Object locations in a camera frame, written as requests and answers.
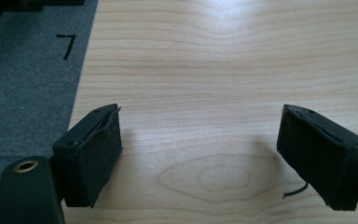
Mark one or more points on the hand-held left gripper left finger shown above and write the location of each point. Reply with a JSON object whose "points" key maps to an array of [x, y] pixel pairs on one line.
{"points": [[88, 155]]}

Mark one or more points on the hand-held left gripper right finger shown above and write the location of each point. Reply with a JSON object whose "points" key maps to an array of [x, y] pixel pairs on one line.
{"points": [[320, 155]]}

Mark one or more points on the grey felt mat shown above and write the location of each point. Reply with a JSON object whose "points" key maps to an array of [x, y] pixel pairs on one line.
{"points": [[24, 93]]}

